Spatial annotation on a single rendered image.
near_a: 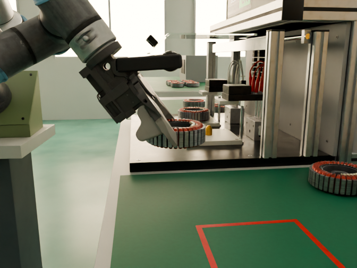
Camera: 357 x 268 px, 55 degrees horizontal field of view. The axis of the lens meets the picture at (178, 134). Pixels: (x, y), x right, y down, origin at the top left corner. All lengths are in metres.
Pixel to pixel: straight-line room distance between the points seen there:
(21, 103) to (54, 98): 4.60
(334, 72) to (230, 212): 0.44
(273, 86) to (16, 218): 0.90
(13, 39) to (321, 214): 0.60
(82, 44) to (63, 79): 5.15
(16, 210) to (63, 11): 0.79
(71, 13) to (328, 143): 0.63
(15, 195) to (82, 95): 4.58
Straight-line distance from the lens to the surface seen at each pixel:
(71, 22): 0.61
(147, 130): 0.58
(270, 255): 0.48
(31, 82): 1.27
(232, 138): 0.93
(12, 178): 1.21
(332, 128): 0.87
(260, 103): 0.99
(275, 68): 0.79
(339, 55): 0.86
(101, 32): 0.61
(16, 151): 1.09
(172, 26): 5.70
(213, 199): 0.62
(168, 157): 0.79
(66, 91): 5.77
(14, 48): 0.68
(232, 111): 1.19
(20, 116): 1.19
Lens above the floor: 1.00
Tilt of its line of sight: 13 degrees down
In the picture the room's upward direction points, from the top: straight up
